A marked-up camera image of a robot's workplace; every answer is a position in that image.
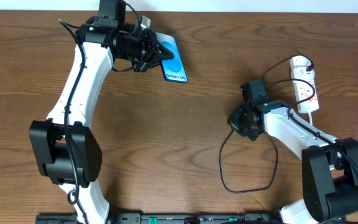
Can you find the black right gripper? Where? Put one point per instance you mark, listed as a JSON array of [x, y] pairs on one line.
[[239, 121]]

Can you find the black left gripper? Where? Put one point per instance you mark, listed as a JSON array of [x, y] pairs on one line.
[[148, 50]]

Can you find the blue screen smartphone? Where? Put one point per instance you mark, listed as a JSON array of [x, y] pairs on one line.
[[173, 69]]

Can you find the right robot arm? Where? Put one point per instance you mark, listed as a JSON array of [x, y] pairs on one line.
[[329, 165]]

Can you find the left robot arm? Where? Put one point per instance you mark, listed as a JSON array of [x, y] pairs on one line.
[[64, 146]]

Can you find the white power strip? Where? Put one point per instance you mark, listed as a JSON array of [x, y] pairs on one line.
[[300, 69]]

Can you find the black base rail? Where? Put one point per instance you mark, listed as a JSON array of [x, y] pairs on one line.
[[143, 218]]

